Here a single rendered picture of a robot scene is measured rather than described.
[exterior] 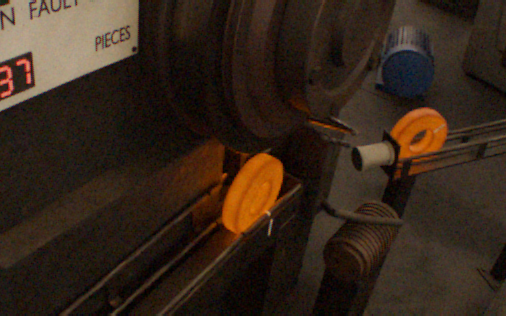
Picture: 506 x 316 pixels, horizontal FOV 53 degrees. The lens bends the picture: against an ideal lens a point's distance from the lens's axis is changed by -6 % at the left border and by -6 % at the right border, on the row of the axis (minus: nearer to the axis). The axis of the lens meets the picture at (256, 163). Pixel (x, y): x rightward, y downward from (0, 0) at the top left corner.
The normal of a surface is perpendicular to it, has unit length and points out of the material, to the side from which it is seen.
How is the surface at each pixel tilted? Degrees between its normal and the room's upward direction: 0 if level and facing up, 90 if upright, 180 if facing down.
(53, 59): 90
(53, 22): 90
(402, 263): 0
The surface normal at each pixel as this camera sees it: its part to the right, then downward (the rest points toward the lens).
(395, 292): 0.12, -0.80
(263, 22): -0.12, 0.44
